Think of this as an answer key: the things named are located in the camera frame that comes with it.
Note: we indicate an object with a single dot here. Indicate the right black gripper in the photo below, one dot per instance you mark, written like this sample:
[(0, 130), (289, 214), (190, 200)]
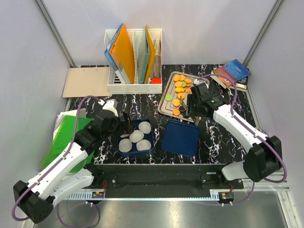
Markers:
[(196, 114)]

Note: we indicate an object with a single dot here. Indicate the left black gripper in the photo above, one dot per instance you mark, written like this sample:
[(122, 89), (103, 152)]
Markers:
[(128, 127)]

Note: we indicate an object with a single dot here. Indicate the black round cookie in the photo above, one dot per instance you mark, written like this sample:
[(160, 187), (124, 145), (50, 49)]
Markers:
[(183, 110)]

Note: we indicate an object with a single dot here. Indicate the orange round cookie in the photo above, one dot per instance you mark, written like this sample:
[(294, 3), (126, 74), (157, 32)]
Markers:
[(176, 103), (181, 96)]

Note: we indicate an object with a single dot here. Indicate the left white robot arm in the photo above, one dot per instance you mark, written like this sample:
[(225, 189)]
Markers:
[(36, 198)]

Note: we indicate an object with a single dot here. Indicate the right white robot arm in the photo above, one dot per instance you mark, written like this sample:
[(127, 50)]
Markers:
[(264, 153)]

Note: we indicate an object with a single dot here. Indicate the metal baking tray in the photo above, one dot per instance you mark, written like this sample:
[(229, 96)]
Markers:
[(178, 82)]

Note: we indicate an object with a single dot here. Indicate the white paper cup centre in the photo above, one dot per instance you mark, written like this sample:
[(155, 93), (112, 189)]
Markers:
[(136, 136)]

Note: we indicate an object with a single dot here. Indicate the black marble mat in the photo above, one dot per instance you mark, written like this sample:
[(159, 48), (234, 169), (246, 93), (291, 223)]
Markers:
[(215, 145)]

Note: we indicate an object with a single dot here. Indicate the green round cookie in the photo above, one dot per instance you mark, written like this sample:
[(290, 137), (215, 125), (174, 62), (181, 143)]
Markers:
[(168, 97)]

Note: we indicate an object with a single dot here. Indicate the white paper cup top-right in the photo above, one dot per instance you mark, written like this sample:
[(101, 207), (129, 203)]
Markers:
[(145, 127)]

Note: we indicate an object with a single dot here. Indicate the white paper cup bottom-left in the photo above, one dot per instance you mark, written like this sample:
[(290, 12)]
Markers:
[(125, 145)]

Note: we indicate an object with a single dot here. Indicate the blue cookie tin box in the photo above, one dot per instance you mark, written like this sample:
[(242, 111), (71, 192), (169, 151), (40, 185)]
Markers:
[(133, 152)]

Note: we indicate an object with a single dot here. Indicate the white paper cup bottom-right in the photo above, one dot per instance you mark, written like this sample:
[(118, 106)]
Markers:
[(143, 145)]

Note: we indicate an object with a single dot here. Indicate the blue tin lid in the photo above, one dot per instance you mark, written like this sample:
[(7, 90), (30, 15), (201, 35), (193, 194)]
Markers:
[(180, 138)]

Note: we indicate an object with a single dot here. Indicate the red small box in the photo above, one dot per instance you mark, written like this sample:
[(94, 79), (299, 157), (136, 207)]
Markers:
[(156, 81)]

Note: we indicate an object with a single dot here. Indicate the lower paperback book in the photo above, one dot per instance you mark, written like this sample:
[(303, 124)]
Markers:
[(240, 84)]

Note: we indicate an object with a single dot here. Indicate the blue cover book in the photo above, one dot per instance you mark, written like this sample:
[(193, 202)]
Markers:
[(236, 67)]

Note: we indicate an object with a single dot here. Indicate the green folder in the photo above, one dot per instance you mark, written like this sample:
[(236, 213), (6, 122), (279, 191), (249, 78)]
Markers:
[(62, 138)]

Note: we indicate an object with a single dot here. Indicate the orange folder right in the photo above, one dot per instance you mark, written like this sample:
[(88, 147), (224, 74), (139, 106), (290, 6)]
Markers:
[(152, 52)]

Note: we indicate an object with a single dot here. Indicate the orange folder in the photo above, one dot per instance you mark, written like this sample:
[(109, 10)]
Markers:
[(122, 54), (152, 52)]

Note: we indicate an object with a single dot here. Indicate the beige clipboard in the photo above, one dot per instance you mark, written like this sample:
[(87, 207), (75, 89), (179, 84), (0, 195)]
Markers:
[(81, 82)]

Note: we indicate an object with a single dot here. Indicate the white file organizer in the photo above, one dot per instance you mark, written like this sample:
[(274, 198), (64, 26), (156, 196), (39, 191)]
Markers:
[(136, 36)]

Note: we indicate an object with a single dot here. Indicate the orange folder left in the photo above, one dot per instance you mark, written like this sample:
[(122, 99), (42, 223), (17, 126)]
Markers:
[(122, 54)]

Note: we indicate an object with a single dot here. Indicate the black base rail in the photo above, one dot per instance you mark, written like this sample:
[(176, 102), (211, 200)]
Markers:
[(165, 181)]

